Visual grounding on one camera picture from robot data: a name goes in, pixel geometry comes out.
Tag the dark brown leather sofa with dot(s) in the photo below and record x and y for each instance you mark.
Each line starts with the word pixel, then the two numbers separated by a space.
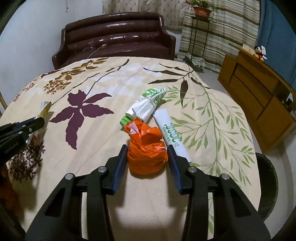
pixel 132 34

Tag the checkered cloth on stand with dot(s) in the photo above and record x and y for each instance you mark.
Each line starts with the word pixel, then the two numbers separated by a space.
pixel 196 61

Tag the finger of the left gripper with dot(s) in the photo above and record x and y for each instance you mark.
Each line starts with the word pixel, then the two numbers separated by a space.
pixel 26 127

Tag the beige patterned curtain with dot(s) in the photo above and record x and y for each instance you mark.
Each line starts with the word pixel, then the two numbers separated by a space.
pixel 173 11

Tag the white green toothpaste tube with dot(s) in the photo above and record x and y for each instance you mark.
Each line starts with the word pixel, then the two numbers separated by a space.
pixel 170 133

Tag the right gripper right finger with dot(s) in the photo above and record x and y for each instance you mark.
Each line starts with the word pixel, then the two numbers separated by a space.
pixel 235 218

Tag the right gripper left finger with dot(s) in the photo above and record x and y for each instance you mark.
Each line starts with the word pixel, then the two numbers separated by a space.
pixel 60 216

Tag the wooden sideboard cabinet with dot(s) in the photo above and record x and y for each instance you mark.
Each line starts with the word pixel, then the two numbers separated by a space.
pixel 262 94

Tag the blue curtain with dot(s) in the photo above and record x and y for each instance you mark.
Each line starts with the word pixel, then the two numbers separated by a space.
pixel 278 37

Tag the small silver wrapper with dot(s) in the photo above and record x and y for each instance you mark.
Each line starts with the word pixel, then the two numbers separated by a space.
pixel 45 107

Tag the striped curtain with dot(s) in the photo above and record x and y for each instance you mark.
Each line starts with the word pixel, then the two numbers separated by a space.
pixel 235 23

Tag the white box on cabinet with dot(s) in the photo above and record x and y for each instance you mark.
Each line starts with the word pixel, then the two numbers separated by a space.
pixel 248 49

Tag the green white snack wrapper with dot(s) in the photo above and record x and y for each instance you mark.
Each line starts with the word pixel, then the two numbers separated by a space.
pixel 144 107

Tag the mickey mouse plush toy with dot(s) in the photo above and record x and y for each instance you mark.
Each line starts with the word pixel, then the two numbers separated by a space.
pixel 260 53

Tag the orange plastic bag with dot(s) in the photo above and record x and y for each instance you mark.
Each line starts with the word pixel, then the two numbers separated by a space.
pixel 147 152

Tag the potted plant red pot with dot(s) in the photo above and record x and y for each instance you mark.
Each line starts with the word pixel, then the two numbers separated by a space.
pixel 202 9

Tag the black lined trash bin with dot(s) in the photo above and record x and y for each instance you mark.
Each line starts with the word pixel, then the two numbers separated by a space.
pixel 268 185

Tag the floral beige table cloth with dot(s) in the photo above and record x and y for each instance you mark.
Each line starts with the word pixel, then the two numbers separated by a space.
pixel 82 131

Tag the black metal plant stand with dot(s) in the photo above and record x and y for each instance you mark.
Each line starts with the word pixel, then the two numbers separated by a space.
pixel 198 36

